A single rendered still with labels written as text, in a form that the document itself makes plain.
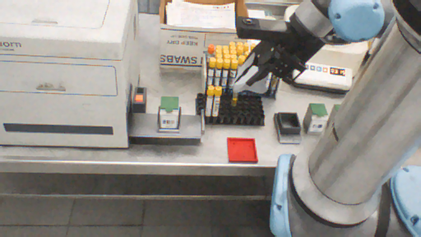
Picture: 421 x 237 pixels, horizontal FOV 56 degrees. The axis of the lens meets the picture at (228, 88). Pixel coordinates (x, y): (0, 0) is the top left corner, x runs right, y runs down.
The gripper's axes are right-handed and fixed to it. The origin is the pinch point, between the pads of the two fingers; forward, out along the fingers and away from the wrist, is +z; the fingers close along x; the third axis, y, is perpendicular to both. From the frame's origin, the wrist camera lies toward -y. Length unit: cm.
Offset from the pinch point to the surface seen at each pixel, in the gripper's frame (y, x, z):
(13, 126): -34.3, -4.2, 31.8
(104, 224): 18, 26, 110
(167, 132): -5.7, -2.8, 17.9
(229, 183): 48, 29, 62
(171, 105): -8.4, -0.7, 11.9
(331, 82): 33.4, 18.4, -4.1
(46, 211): -3, 33, 123
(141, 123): -10.9, 0.2, 21.1
